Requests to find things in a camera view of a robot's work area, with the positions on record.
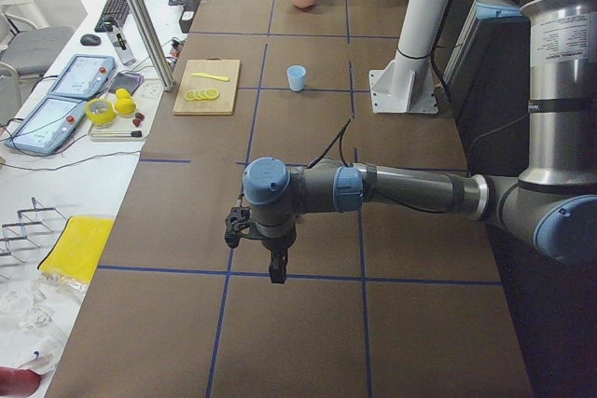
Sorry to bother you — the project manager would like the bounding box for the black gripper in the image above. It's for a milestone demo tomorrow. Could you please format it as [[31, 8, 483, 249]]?
[[262, 229, 295, 283]]

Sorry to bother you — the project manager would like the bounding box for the light blue cup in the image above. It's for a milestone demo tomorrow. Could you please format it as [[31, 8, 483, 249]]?
[[286, 65, 307, 92]]

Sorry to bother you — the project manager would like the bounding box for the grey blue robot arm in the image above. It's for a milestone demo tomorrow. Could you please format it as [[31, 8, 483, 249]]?
[[225, 0, 596, 283]]

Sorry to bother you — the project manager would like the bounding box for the bamboo cutting board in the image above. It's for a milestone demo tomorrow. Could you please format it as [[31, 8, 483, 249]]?
[[173, 59, 241, 116]]

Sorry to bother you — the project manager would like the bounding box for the yellow cloth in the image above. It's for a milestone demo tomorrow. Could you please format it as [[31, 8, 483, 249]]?
[[37, 215, 114, 285]]

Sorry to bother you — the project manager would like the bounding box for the white tray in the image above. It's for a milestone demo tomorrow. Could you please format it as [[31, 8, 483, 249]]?
[[88, 93, 149, 141]]

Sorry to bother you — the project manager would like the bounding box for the yellow plastic knife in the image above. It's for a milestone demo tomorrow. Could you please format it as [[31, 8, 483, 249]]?
[[191, 72, 230, 82]]

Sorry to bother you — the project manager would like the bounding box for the white bear sticker card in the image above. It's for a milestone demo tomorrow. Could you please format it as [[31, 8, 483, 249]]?
[[134, 79, 163, 101]]

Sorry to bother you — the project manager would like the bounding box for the white pole with base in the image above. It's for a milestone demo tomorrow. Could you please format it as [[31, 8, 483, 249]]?
[[369, 0, 449, 114]]

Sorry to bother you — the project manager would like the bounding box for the yellow lemon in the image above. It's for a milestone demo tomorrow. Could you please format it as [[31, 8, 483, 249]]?
[[114, 88, 136, 116]]

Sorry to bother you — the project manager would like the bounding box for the yellow tape roll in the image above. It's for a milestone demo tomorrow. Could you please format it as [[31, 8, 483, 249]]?
[[85, 99, 117, 126]]

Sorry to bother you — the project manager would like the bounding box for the dark purple pouch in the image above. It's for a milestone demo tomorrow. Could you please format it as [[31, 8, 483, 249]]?
[[108, 72, 145, 94]]

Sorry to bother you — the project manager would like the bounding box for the clear plastic bag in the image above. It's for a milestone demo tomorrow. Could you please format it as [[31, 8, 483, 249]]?
[[1, 274, 87, 375]]

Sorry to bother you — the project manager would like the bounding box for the lower teach pendant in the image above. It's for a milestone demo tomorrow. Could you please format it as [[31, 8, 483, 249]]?
[[4, 95, 88, 156]]

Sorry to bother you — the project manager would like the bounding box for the teach pendant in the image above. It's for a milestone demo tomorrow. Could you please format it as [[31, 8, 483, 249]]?
[[4, 95, 88, 156], [49, 54, 116, 100]]

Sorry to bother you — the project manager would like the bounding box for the upper teach pendant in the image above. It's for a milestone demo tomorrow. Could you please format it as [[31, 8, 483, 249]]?
[[49, 54, 116, 100]]

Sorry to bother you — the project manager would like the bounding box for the water bottle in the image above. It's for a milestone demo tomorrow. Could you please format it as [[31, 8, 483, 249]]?
[[104, 18, 135, 65]]

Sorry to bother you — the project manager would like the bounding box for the red object at corner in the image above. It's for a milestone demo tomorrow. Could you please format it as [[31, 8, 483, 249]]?
[[0, 366, 41, 397]]

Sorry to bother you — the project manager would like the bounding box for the black computer mouse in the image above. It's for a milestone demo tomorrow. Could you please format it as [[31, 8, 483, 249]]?
[[80, 34, 102, 47]]

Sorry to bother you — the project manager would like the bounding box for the black keyboard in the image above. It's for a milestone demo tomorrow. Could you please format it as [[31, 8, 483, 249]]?
[[94, 0, 131, 33]]

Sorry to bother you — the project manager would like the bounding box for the grey office chair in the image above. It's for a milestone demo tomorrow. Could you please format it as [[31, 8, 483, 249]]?
[[1, 11, 74, 87]]

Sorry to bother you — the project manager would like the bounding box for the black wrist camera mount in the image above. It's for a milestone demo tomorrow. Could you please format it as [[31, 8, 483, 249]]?
[[224, 206, 263, 249]]

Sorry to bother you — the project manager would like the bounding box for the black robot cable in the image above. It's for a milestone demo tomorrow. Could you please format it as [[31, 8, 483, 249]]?
[[305, 117, 449, 213]]

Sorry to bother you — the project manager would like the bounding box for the wire rack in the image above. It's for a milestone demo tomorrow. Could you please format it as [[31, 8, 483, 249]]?
[[1, 197, 67, 270]]

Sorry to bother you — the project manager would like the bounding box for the aluminium frame post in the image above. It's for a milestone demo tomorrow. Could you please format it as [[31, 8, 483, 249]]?
[[127, 0, 175, 91]]

